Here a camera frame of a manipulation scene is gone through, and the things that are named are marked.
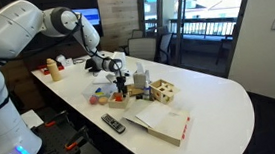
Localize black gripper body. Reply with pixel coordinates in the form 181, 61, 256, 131
113, 74, 128, 89

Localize small open wooden box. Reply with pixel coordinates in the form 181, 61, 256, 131
107, 91, 131, 111

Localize tissue box with tissue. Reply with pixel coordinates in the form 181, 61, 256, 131
131, 61, 151, 90

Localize clear plastic box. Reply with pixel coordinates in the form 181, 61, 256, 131
80, 80, 120, 107

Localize wooden shape sorter box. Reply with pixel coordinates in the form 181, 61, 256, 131
149, 77, 183, 106

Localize orange toy burger bun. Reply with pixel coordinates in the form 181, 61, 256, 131
97, 95, 110, 106

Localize white paper sheets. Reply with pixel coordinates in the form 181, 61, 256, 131
92, 68, 116, 86

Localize small clear sanitizer bottle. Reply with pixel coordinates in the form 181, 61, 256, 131
141, 80, 153, 102

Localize red rounded block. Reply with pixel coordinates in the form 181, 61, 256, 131
88, 95, 100, 106

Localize black grey remote control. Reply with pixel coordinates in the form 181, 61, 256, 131
100, 111, 127, 136

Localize black tablet on stand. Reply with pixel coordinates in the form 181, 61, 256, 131
84, 56, 104, 74

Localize white paper sheet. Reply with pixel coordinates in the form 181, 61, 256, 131
134, 98, 176, 131

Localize grey office chair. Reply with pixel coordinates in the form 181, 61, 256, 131
129, 28, 145, 40
119, 35, 159, 65

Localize dark mesh office chair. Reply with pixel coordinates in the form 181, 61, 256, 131
155, 33, 176, 66

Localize small white device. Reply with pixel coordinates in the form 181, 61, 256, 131
54, 53, 74, 68

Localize tan squeeze bottle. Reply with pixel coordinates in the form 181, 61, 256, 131
46, 57, 64, 83

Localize black orange clamp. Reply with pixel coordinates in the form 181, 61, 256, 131
63, 125, 92, 152
43, 109, 70, 128

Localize red flat tray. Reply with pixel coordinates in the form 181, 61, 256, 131
37, 62, 66, 77

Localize white flat board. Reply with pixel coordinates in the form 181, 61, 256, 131
19, 108, 46, 130

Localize dark balcony railing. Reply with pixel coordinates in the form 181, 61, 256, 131
169, 12, 238, 43

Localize thin black table cable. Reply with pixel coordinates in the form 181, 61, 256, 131
72, 56, 87, 66

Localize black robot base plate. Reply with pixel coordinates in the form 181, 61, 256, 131
9, 101, 110, 154

